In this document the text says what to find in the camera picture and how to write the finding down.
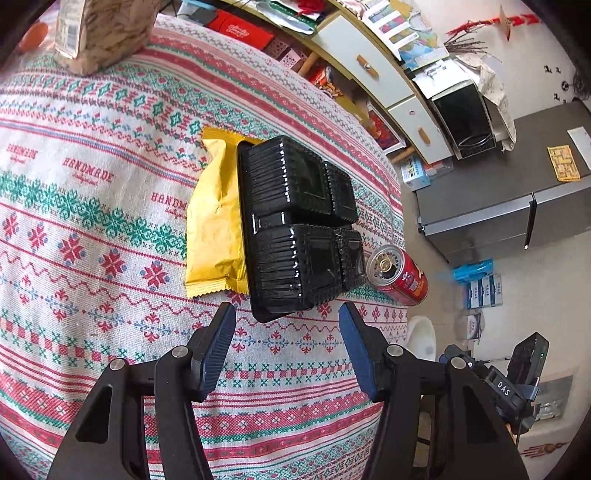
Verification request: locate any white cabinet with drawers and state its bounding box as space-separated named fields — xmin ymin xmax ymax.
xmin=175 ymin=0 xmax=462 ymax=167

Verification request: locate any black four-compartment plastic tray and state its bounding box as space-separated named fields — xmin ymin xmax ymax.
xmin=236 ymin=135 xmax=368 ymax=324

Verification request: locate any red drink can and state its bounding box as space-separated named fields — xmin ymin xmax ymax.
xmin=366 ymin=244 xmax=430 ymax=306

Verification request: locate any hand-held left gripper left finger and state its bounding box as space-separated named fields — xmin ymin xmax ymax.
xmin=46 ymin=302 xmax=237 ymax=480

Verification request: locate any white slatted rack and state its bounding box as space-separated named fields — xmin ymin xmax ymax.
xmin=362 ymin=7 xmax=432 ymax=61

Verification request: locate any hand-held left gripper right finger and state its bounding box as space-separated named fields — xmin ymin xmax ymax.
xmin=338 ymin=302 xmax=532 ymax=480

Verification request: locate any orange fruit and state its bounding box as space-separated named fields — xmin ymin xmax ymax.
xmin=18 ymin=22 xmax=49 ymax=51

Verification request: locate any patterned woven tablecloth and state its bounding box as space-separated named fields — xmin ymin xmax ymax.
xmin=0 ymin=11 xmax=409 ymax=480

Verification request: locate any white plastic basin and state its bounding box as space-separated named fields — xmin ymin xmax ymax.
xmin=405 ymin=316 xmax=437 ymax=363

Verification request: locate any pink patterned box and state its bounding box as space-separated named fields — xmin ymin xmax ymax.
xmin=265 ymin=37 xmax=308 ymax=72

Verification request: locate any wide white cabinet drawer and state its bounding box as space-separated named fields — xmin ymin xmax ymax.
xmin=316 ymin=14 xmax=414 ymax=109

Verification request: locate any white paper note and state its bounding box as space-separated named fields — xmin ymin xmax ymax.
xmin=567 ymin=127 xmax=591 ymax=169

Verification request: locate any blue and white carton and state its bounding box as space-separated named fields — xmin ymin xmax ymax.
xmin=399 ymin=154 xmax=432 ymax=192

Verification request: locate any yellow snack packet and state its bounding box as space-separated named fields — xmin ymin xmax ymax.
xmin=185 ymin=128 xmax=259 ymax=298

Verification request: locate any colourful map poster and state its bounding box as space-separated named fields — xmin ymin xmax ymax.
xmin=399 ymin=37 xmax=448 ymax=70

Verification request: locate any grey refrigerator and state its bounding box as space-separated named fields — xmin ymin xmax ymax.
xmin=416 ymin=99 xmax=591 ymax=266

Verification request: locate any red gift box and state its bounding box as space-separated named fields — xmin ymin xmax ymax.
xmin=205 ymin=9 xmax=278 ymax=49

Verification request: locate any yellow paper note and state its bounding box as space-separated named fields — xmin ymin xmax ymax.
xmin=547 ymin=144 xmax=581 ymax=182

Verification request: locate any black microwave oven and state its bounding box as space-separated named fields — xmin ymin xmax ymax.
xmin=429 ymin=78 xmax=499 ymax=160

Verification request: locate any beige lace cloth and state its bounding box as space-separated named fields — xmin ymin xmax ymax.
xmin=462 ymin=53 xmax=518 ymax=151

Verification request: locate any stack of blue white boxes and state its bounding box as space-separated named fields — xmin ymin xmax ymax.
xmin=464 ymin=273 xmax=504 ymax=310

